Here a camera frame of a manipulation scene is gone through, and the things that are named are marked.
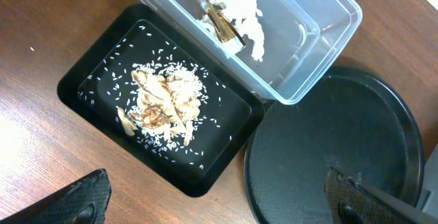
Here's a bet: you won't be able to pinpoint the gold foil wrapper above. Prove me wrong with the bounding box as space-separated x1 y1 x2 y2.
197 0 246 54

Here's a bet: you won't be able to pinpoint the food scraps with rice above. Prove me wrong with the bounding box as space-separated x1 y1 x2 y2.
78 25 233 170

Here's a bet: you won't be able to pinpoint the black rectangular tray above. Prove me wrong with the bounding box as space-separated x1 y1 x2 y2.
57 4 264 197

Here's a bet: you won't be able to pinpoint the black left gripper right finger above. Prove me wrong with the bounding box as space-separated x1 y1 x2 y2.
324 167 437 224

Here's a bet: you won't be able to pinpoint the clear plastic bin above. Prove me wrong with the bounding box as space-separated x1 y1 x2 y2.
140 0 363 105

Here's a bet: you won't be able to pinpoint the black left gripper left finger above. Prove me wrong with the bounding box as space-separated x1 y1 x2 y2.
1 169 112 224

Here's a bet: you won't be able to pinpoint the white tissue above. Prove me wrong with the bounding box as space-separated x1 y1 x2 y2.
197 0 265 62

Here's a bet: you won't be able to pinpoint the black round tray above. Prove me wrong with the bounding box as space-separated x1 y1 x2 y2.
244 66 424 223

